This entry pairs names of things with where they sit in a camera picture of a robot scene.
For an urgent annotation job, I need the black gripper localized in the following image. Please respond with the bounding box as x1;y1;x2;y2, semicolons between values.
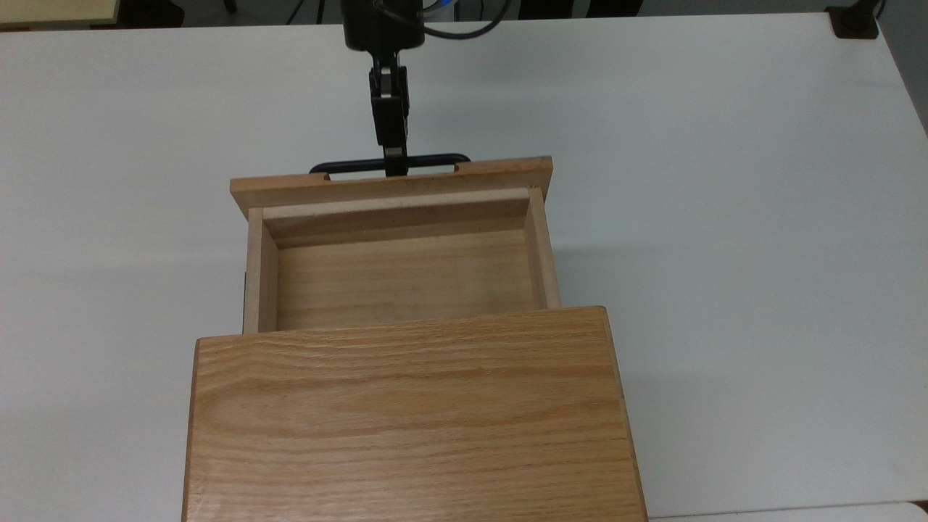
341;0;428;179

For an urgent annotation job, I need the wooden drawer with black handle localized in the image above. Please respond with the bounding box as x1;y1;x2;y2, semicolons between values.
230;152;563;336

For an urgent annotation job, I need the oak wooden cabinet box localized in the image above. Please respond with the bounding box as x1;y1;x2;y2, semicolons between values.
181;305;650;522

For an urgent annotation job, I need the yellow wooden table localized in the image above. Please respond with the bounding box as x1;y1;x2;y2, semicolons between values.
0;0;121;30

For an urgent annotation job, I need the black table clamp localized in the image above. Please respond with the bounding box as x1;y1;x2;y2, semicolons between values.
825;0;887;39

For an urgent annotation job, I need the white side table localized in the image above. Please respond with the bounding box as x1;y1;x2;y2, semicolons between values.
647;502;928;522

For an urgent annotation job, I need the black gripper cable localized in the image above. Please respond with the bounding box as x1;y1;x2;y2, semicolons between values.
373;0;514;41

